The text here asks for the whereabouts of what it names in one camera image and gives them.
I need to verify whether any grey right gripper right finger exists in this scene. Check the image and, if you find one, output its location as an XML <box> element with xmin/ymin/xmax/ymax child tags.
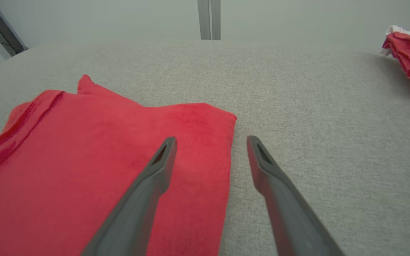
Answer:
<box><xmin>246</xmin><ymin>135</ymin><xmax>345</xmax><ymax>256</ymax></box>

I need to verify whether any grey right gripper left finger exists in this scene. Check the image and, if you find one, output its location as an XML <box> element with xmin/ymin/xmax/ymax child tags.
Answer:
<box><xmin>80</xmin><ymin>136</ymin><xmax>177</xmax><ymax>256</ymax></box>

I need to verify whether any red basketball jersey with numbers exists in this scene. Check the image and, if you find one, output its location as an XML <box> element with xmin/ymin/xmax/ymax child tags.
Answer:
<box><xmin>0</xmin><ymin>74</ymin><xmax>237</xmax><ymax>256</ymax></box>

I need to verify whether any grey double partition post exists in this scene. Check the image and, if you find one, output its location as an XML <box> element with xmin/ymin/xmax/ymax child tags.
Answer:
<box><xmin>197</xmin><ymin>0</ymin><xmax>221</xmax><ymax>40</ymax></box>

